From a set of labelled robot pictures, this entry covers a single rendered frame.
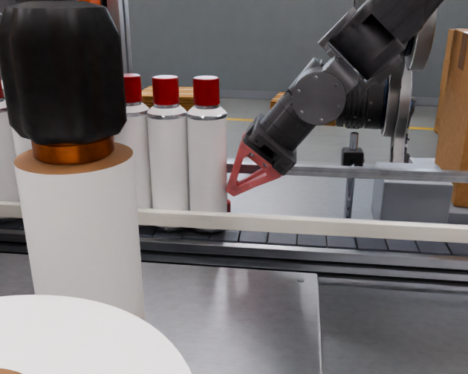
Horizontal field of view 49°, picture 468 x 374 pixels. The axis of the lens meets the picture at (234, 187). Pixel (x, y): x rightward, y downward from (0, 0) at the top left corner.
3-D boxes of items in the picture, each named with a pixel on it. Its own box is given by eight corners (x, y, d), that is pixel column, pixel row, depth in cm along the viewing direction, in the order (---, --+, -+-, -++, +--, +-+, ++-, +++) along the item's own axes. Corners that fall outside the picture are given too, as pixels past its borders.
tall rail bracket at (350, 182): (338, 252, 74) (347, 143, 69) (335, 231, 81) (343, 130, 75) (360, 254, 74) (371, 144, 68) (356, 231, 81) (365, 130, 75)
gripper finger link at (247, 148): (206, 183, 66) (252, 128, 63) (215, 166, 73) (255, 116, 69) (247, 215, 67) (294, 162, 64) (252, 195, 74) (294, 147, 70)
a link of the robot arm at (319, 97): (401, 58, 62) (352, 7, 61) (417, 66, 51) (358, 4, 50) (328, 127, 66) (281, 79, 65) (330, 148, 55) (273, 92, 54)
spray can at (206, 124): (189, 234, 69) (184, 81, 61) (190, 218, 74) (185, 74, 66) (228, 233, 69) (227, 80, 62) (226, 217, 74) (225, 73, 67)
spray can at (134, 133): (112, 225, 71) (99, 77, 64) (129, 211, 76) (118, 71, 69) (147, 229, 70) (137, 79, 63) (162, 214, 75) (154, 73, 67)
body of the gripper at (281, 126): (244, 142, 61) (284, 93, 59) (251, 122, 71) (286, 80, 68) (287, 174, 62) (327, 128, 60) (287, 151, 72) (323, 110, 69)
